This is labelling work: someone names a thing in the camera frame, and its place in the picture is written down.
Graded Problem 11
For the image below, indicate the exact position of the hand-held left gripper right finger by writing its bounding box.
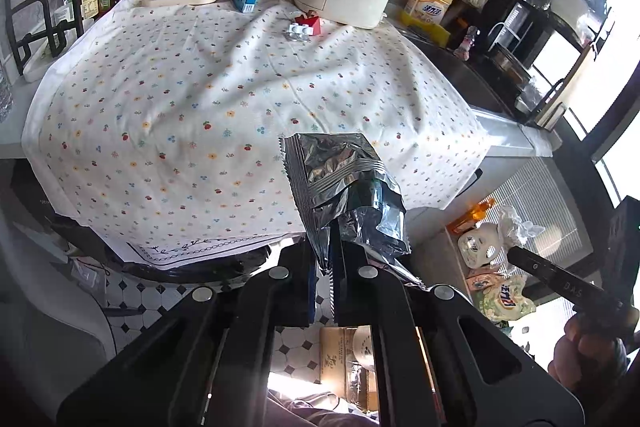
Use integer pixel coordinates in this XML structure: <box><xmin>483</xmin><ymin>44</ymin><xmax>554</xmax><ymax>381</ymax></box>
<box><xmin>330</xmin><ymin>227</ymin><xmax>586</xmax><ymax>427</ymax></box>

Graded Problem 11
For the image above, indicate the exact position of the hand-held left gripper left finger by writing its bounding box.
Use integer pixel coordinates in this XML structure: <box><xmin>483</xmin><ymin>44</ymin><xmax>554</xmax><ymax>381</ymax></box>
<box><xmin>57</xmin><ymin>237</ymin><xmax>318</xmax><ymax>427</ymax></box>

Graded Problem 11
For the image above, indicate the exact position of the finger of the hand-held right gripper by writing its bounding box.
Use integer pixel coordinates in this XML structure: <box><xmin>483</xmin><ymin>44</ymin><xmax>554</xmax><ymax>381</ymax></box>
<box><xmin>507</xmin><ymin>246</ymin><xmax>628</xmax><ymax>310</ymax></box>

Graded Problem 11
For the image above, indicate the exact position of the white paper bucket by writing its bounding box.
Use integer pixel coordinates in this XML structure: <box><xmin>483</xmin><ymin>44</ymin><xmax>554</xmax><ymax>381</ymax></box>
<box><xmin>350</xmin><ymin>324</ymin><xmax>376</xmax><ymax>370</ymax></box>

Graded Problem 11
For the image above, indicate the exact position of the silver foil packet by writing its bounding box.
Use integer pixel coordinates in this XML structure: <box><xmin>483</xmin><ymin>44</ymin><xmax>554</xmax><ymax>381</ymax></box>
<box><xmin>277</xmin><ymin>132</ymin><xmax>426</xmax><ymax>323</ymax></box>

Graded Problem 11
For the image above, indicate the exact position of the person's right hand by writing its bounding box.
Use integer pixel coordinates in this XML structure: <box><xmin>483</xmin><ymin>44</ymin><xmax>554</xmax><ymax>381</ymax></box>
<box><xmin>547</xmin><ymin>314</ymin><xmax>628</xmax><ymax>395</ymax></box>

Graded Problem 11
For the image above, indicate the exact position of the crumpled white plastic bag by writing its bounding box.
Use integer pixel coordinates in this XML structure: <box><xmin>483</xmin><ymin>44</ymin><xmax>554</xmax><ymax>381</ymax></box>
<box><xmin>495</xmin><ymin>205</ymin><xmax>546</xmax><ymax>253</ymax></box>

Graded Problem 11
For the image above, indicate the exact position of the laundry detergent bag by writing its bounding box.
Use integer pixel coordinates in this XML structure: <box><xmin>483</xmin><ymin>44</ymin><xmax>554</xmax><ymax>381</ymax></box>
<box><xmin>467</xmin><ymin>269</ymin><xmax>536</xmax><ymax>323</ymax></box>

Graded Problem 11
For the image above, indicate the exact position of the cardboard box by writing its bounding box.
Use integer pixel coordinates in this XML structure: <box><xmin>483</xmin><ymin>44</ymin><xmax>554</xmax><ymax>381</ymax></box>
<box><xmin>317</xmin><ymin>327</ymin><xmax>381</xmax><ymax>410</ymax></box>

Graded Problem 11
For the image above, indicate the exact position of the white louvered panel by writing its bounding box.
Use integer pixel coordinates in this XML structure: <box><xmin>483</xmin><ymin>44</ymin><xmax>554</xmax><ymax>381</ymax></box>
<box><xmin>480</xmin><ymin>157</ymin><xmax>596</xmax><ymax>278</ymax></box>

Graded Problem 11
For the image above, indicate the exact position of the white detergent jug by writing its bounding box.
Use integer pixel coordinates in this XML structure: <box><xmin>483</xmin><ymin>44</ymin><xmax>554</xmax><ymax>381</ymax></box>
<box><xmin>457</xmin><ymin>222</ymin><xmax>506</xmax><ymax>268</ymax></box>

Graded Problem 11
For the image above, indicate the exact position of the orange bottle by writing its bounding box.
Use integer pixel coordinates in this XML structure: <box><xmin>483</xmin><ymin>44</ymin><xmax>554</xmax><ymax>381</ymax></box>
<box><xmin>447</xmin><ymin>199</ymin><xmax>496</xmax><ymax>235</ymax></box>

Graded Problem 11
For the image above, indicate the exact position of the wooden cutting board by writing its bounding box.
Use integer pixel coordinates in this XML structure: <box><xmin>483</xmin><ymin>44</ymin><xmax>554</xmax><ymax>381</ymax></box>
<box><xmin>535</xmin><ymin>42</ymin><xmax>601</xmax><ymax>128</ymax></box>

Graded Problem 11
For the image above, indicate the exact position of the black dish rack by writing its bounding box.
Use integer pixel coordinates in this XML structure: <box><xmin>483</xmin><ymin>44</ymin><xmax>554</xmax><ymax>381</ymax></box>
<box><xmin>487</xmin><ymin>0</ymin><xmax>616</xmax><ymax>128</ymax></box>

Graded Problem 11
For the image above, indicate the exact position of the steel pot with lid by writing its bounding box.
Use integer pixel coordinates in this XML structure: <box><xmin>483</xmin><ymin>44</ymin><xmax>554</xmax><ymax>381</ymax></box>
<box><xmin>487</xmin><ymin>44</ymin><xmax>533</xmax><ymax>85</ymax></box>

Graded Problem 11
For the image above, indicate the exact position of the floral white tablecloth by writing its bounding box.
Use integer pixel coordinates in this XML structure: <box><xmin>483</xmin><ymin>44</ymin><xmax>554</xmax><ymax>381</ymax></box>
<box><xmin>22</xmin><ymin>0</ymin><xmax>493</xmax><ymax>270</ymax></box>

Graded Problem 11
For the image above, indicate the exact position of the steel sink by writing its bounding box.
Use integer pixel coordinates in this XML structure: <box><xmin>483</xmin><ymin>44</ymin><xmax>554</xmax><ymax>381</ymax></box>
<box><xmin>400</xmin><ymin>32</ymin><xmax>521</xmax><ymax>122</ymax></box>

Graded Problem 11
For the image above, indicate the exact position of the small pink bottle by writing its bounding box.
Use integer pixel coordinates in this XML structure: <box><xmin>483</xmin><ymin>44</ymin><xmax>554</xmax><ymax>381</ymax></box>
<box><xmin>452</xmin><ymin>27</ymin><xmax>481</xmax><ymax>60</ymax></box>

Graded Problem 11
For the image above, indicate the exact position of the white bowl on dish rack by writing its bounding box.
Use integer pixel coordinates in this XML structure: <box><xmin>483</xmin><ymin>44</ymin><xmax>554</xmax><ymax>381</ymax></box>
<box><xmin>550</xmin><ymin>0</ymin><xmax>591</xmax><ymax>28</ymax></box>

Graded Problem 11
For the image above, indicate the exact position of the red toy brick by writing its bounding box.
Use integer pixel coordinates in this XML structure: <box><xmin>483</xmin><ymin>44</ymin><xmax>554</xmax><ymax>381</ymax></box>
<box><xmin>294</xmin><ymin>9</ymin><xmax>323</xmax><ymax>35</ymax></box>

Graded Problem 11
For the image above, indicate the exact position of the yellow dish cloth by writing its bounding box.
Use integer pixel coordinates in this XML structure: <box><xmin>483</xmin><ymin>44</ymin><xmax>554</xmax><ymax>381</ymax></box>
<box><xmin>397</xmin><ymin>19</ymin><xmax>451</xmax><ymax>48</ymax></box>

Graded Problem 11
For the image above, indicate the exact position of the white tray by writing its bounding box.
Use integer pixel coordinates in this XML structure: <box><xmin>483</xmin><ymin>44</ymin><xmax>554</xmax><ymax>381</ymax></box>
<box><xmin>22</xmin><ymin>27</ymin><xmax>96</xmax><ymax>82</ymax></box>

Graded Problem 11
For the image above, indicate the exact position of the clear water bottle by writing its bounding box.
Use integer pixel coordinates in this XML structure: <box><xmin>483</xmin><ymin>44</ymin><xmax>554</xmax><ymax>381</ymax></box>
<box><xmin>0</xmin><ymin>67</ymin><xmax>13</xmax><ymax>122</ymax></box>

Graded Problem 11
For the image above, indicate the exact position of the black cabinet handle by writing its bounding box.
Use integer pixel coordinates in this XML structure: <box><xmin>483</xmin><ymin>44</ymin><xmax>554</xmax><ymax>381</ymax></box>
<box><xmin>462</xmin><ymin>167</ymin><xmax>485</xmax><ymax>198</ymax></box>

